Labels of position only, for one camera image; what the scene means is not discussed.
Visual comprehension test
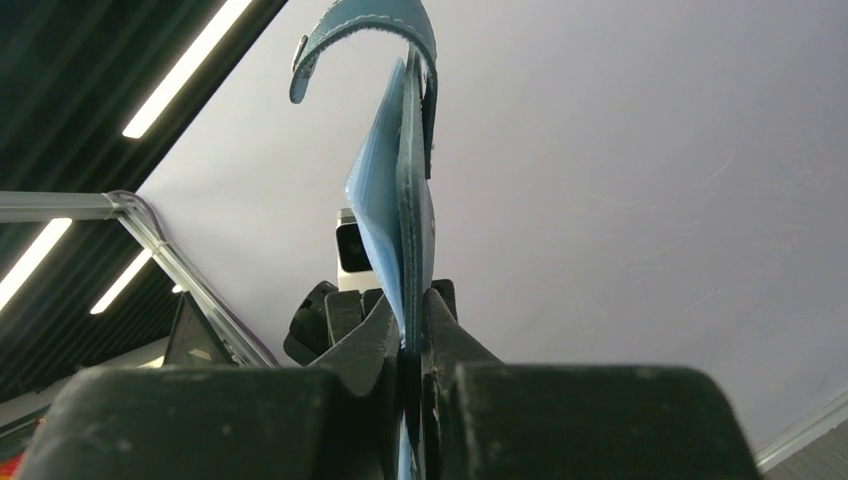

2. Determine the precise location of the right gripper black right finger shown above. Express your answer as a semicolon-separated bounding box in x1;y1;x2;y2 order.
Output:
422;289;760;479

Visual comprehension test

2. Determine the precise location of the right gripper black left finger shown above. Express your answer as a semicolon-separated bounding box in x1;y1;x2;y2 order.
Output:
16;299;401;479

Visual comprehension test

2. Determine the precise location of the blue leather card holder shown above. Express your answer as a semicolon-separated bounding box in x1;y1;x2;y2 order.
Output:
289;1;439;479

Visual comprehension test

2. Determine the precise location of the ceiling light strip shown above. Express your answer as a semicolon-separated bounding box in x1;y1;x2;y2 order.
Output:
122;0;253;139

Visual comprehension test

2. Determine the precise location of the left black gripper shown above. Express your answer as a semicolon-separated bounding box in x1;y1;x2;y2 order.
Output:
283;282;385;366

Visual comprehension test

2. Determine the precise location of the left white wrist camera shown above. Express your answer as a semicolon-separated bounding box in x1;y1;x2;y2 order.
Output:
335;208;379;292

